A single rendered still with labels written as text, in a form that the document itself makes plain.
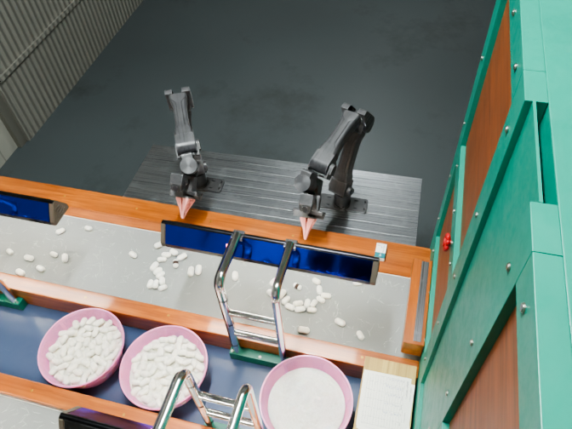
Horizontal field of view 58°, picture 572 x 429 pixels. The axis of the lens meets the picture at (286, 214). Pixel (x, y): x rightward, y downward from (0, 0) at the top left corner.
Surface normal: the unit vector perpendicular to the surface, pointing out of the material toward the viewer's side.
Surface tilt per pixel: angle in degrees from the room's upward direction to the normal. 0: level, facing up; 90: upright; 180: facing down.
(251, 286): 0
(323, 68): 0
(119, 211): 0
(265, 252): 58
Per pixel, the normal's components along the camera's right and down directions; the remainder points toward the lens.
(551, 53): -0.05, -0.64
